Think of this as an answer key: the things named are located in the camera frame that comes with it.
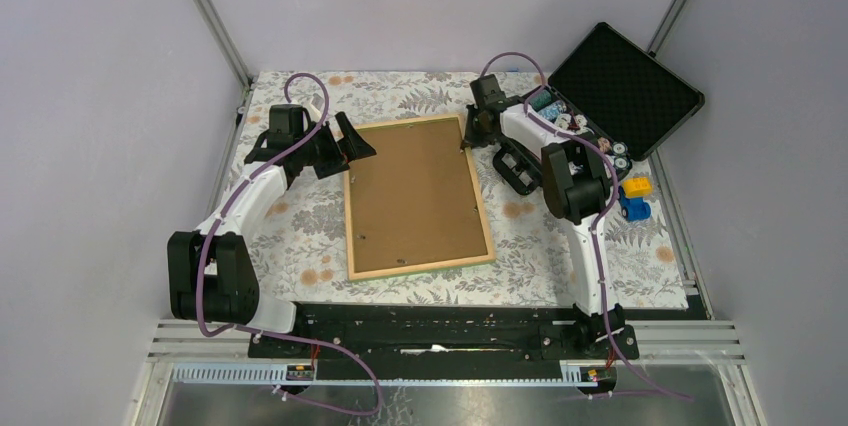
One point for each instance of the wooden picture frame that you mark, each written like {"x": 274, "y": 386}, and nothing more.
{"x": 417, "y": 270}

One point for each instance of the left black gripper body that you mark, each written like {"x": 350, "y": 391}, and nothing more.
{"x": 322, "y": 147}

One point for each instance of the brown backing board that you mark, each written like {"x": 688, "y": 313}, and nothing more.
{"x": 414, "y": 198}

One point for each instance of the yellow toy block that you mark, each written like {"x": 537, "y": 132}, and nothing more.
{"x": 637, "y": 187}

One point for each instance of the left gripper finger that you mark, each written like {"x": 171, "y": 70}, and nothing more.
{"x": 328, "y": 168}
{"x": 352, "y": 146}

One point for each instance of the black poker chip case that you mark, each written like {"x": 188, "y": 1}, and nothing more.
{"x": 609, "y": 87}

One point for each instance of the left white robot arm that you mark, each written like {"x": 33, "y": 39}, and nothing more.
{"x": 211, "y": 275}

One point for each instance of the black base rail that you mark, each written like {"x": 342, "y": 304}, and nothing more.
{"x": 449, "y": 343}

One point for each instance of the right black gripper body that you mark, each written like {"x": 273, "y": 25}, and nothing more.
{"x": 474, "y": 135}

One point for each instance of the blue toy block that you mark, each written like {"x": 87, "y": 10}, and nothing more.
{"x": 633, "y": 209}

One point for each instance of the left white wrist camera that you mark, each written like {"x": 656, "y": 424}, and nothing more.
{"x": 316, "y": 108}

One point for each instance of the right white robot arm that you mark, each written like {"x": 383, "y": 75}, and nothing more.
{"x": 576, "y": 178}

